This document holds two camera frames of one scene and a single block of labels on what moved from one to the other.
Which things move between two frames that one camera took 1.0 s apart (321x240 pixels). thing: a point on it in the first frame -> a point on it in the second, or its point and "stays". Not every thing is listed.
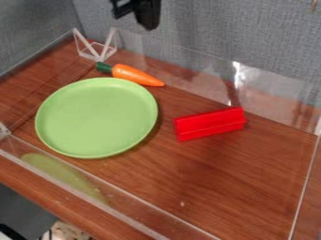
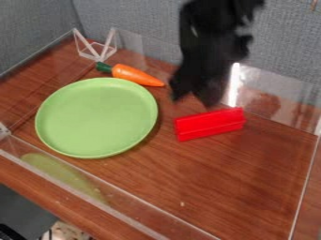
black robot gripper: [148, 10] -> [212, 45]
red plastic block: [211, 123] stays
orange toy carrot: [128, 73] stays
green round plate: [95, 117] stays
